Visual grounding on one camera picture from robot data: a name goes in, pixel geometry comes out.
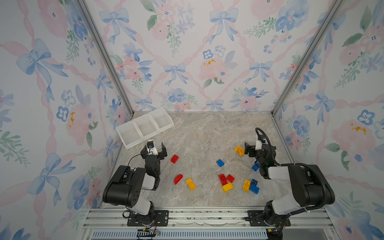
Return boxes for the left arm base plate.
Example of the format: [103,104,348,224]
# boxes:
[127,210,170,227]

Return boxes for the right aluminium corner post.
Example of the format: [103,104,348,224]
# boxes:
[271,0,344,117]

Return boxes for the white ribbed vent strip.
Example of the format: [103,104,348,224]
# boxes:
[90,229,268,240]

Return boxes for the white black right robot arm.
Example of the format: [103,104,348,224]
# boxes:
[245,142,336,227]

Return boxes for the left aluminium corner post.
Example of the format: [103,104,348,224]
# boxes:
[74,0,134,119]

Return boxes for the white three-compartment bin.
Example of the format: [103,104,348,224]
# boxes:
[116,108,174,150]

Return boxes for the aluminium corner post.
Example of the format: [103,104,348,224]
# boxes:
[271,0,344,117]
[74,0,134,119]

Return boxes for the red curved lego brick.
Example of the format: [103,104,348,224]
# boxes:
[174,174,183,185]

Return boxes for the small red lego brick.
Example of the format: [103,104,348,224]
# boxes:
[227,175,235,183]

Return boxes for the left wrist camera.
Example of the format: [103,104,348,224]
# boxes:
[146,140,157,153]

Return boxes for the yellow curved lego brick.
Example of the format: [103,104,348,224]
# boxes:
[235,146,245,156]

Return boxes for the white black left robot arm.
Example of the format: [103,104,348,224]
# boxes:
[103,140,169,229]

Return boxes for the yellow lego brick center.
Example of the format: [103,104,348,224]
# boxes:
[222,183,234,193]

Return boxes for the blue long lego brick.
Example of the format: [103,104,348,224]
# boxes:
[249,185,260,195]

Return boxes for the black corrugated cable hose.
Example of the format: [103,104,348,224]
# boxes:
[254,127,332,211]

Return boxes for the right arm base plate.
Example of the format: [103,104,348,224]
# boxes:
[245,210,285,228]

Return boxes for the aluminium front rail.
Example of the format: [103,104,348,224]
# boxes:
[83,207,334,229]

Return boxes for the red square lego brick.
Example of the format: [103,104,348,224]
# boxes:
[171,155,179,164]

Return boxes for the yellow long lego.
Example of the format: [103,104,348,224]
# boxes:
[242,179,251,192]
[186,178,196,191]

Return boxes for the red long lego brick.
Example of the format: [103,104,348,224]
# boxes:
[219,174,228,186]

